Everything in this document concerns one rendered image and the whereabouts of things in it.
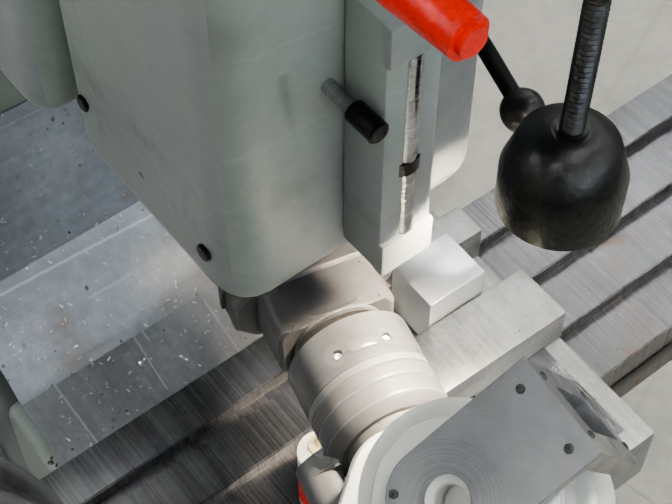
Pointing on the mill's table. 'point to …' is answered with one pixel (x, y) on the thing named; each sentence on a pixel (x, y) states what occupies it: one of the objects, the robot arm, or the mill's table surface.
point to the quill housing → (235, 124)
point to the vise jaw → (491, 334)
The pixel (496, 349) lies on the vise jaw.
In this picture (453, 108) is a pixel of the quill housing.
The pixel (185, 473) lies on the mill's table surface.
